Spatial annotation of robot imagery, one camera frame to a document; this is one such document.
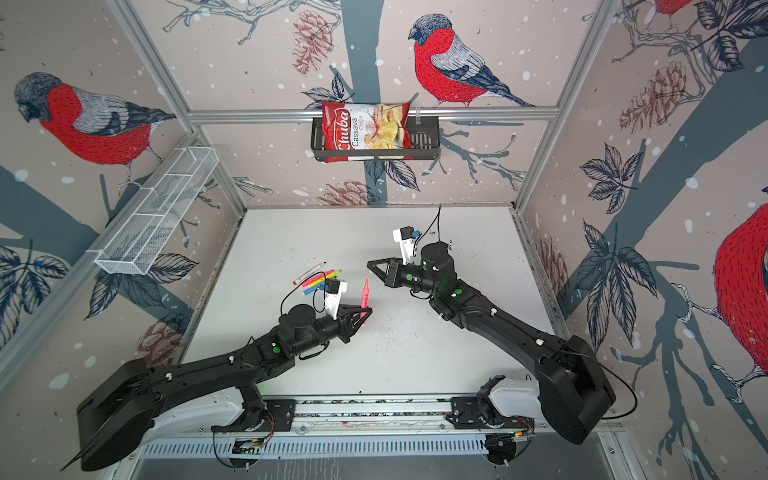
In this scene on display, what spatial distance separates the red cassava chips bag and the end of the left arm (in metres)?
0.47

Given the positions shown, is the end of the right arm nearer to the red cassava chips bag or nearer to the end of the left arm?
the end of the left arm

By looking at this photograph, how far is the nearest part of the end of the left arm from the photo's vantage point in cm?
67

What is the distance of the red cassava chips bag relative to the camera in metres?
0.87

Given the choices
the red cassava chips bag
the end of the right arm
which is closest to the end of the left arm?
the end of the right arm
